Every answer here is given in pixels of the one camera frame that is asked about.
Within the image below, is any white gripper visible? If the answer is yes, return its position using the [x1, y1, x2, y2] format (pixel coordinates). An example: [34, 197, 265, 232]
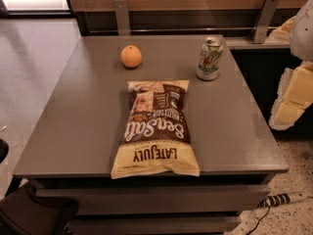
[268, 16, 313, 131]

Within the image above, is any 7up soda can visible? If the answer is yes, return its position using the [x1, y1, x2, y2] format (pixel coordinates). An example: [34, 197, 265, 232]
[196, 36, 223, 81]

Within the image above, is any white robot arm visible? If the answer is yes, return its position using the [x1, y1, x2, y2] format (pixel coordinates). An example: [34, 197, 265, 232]
[269, 0, 313, 130]

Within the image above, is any white power strip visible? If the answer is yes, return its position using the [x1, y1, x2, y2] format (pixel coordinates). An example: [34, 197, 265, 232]
[258, 192, 307, 208]

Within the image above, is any Late July chips bag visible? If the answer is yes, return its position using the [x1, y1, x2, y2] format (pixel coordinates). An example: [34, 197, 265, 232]
[111, 80, 200, 179]

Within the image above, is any orange fruit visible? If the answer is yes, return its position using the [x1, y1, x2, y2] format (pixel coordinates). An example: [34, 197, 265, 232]
[120, 45, 142, 68]

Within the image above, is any upper grey drawer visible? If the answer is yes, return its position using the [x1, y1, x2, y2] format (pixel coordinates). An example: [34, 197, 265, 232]
[36, 185, 269, 215]

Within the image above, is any grey drawer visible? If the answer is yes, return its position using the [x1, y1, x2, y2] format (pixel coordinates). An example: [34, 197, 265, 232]
[67, 216, 241, 235]
[36, 185, 269, 215]

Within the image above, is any lower grey drawer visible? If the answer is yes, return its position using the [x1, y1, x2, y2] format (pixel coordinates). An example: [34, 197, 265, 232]
[67, 216, 241, 235]

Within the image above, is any dark chair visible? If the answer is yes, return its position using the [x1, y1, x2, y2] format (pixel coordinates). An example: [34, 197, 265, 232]
[0, 182, 78, 235]

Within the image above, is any right metal bracket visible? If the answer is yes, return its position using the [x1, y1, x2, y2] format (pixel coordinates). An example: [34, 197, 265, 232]
[251, 0, 280, 44]

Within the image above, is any metal bracket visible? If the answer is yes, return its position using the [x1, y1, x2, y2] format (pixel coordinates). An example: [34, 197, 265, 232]
[113, 0, 131, 35]
[251, 0, 280, 44]

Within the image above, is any black cable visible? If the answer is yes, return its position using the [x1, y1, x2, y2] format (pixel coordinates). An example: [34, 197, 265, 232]
[246, 205, 272, 235]

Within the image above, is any left metal bracket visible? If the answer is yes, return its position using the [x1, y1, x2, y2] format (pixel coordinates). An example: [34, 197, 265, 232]
[113, 0, 131, 35]

